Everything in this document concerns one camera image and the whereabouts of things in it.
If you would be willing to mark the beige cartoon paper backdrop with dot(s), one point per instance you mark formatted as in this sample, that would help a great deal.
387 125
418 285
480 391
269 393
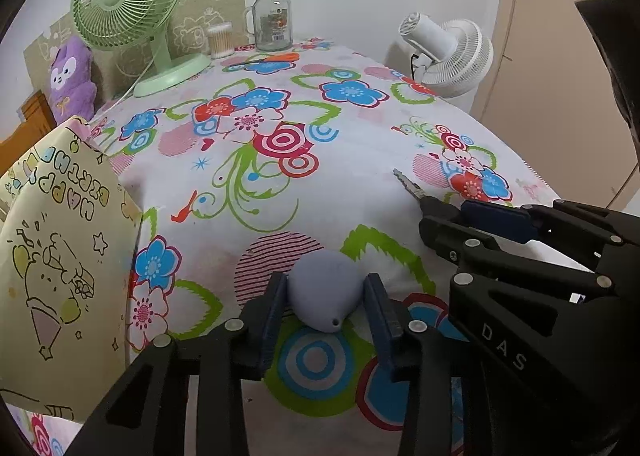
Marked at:
114 72

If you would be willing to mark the wooden bed headboard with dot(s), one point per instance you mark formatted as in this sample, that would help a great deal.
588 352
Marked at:
38 122

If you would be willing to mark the beige wooden door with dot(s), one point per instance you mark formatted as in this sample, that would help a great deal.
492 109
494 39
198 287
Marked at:
549 97

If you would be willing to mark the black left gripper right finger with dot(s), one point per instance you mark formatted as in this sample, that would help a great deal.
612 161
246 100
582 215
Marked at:
420 382

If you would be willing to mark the yellow fabric storage box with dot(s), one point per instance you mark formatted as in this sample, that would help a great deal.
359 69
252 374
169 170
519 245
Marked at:
68 235

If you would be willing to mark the black needle nose pliers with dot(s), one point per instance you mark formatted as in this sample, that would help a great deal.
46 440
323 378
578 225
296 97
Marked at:
431 207

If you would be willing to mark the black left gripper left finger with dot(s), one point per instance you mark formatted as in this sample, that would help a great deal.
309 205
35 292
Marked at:
144 413

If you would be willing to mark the floral tablecloth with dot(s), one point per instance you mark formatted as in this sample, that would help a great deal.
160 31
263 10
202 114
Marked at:
263 158

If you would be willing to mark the glass mason jar mug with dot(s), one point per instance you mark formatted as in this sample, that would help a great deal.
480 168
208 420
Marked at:
269 23

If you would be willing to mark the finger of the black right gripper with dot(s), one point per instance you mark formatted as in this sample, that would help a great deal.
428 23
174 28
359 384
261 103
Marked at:
480 255
602 240

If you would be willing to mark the purple plush toy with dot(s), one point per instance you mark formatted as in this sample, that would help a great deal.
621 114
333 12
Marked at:
72 92

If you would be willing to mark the cotton swab container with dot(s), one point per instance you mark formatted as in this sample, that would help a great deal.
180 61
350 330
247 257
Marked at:
219 37

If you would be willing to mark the white floor fan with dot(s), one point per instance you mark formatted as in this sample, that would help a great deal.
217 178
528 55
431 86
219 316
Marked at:
450 59

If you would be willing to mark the green desk fan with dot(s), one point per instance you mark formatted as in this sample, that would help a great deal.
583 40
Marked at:
109 24

